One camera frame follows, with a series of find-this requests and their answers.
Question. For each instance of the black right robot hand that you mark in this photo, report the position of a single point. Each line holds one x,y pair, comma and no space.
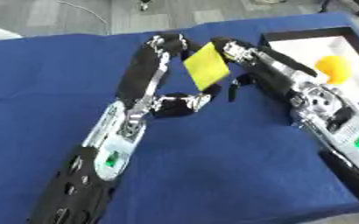
261,68

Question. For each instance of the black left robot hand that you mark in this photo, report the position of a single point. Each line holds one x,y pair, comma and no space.
143,73

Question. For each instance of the yellow square block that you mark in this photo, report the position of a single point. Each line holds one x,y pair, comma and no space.
206,66

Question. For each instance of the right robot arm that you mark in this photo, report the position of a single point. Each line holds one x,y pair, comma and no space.
336,128

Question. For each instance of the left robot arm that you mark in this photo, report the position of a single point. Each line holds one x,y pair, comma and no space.
93,163

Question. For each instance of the black box with white inside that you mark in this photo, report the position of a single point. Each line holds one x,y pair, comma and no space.
320,55

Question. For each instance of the yellow rounded toy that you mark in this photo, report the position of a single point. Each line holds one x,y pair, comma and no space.
333,69

